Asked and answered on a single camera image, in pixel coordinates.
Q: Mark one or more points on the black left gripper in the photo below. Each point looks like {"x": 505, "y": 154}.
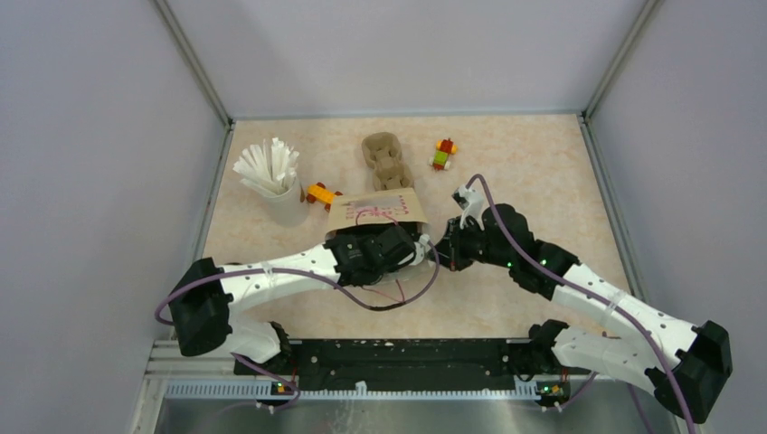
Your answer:
{"x": 392, "y": 268}

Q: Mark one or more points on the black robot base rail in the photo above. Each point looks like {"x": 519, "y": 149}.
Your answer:
{"x": 497, "y": 355}

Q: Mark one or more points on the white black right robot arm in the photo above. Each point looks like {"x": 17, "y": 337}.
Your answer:
{"x": 683, "y": 365}

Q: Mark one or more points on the white straw holder cup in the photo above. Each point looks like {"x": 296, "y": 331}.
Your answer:
{"x": 289, "y": 209}

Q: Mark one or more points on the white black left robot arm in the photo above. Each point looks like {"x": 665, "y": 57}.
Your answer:
{"x": 207, "y": 306}

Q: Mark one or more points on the red green toy brick car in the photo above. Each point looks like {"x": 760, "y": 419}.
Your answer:
{"x": 444, "y": 150}

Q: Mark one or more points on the kraft pink paper bag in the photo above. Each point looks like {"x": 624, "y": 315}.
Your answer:
{"x": 353, "y": 224}

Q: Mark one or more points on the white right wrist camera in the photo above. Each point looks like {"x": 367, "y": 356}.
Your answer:
{"x": 470, "y": 202}

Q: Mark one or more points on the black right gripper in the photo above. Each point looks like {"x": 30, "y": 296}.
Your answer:
{"x": 449, "y": 249}

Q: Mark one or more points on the yellow toy brick car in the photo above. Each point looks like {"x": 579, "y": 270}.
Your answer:
{"x": 318, "y": 193}

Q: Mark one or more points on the brown cardboard cup carrier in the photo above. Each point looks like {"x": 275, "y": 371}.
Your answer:
{"x": 382, "y": 153}

